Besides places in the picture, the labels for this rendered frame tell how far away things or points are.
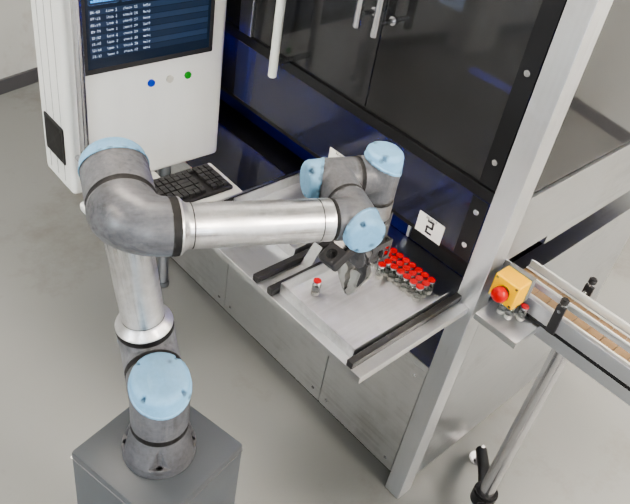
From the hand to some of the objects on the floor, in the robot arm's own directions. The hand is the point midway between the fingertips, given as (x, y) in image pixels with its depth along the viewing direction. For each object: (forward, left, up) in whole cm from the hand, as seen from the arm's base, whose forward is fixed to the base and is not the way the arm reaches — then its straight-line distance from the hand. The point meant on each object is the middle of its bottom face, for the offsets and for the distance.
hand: (345, 290), depth 156 cm
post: (+39, -17, -106) cm, 114 cm away
